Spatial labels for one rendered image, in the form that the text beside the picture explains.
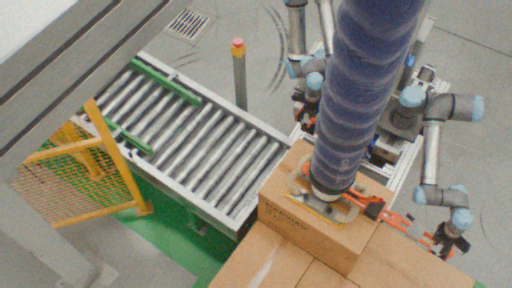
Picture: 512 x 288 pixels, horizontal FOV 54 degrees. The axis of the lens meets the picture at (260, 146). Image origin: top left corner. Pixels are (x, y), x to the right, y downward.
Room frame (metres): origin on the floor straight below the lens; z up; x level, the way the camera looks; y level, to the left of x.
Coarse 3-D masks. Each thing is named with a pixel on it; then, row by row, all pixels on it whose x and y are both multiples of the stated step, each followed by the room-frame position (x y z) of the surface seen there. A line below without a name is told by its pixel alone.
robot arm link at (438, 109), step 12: (444, 96) 1.22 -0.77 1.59; (432, 108) 1.18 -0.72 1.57; (444, 108) 1.17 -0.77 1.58; (432, 120) 1.13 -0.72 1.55; (444, 120) 1.13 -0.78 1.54; (432, 132) 1.09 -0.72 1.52; (432, 144) 1.04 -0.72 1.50; (432, 156) 0.99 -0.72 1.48; (432, 168) 0.95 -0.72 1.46; (420, 180) 0.92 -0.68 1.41; (432, 180) 0.90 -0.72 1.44; (420, 192) 0.86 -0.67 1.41; (432, 192) 0.86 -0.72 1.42; (432, 204) 0.82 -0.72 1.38
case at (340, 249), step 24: (288, 168) 1.21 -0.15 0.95; (264, 192) 1.07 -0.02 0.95; (384, 192) 1.07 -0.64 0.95; (264, 216) 1.04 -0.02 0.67; (288, 216) 0.96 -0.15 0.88; (312, 216) 0.93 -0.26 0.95; (360, 216) 0.93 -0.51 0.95; (312, 240) 0.87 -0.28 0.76; (336, 240) 0.81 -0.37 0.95; (360, 240) 0.81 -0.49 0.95; (336, 264) 0.78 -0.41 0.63
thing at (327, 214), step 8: (296, 184) 1.10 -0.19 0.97; (288, 192) 1.06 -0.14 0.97; (304, 192) 1.06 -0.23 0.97; (296, 200) 1.01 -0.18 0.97; (304, 200) 1.01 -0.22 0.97; (304, 208) 0.97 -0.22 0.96; (312, 208) 0.97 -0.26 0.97; (328, 208) 0.96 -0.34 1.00; (336, 208) 0.97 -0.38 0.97; (320, 216) 0.93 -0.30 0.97; (328, 216) 0.93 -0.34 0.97; (336, 224) 0.88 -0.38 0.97; (344, 224) 0.89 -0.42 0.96
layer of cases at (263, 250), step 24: (264, 240) 0.95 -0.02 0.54; (288, 240) 0.95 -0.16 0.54; (384, 240) 0.95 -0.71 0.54; (408, 240) 0.95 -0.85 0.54; (240, 264) 0.80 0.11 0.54; (264, 264) 0.80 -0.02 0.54; (288, 264) 0.80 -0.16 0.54; (312, 264) 0.81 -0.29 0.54; (360, 264) 0.81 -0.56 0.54; (384, 264) 0.81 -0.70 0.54; (408, 264) 0.81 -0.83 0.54; (432, 264) 0.81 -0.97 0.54
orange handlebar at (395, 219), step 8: (312, 120) 1.42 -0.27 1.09; (304, 168) 1.14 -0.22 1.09; (352, 192) 1.01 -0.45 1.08; (352, 200) 0.96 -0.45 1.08; (384, 216) 0.88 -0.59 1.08; (392, 216) 0.88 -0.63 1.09; (400, 216) 0.88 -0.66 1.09; (392, 224) 0.84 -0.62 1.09; (408, 224) 0.84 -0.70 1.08; (424, 232) 0.80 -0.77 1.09; (424, 240) 0.76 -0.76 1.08; (432, 240) 0.77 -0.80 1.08
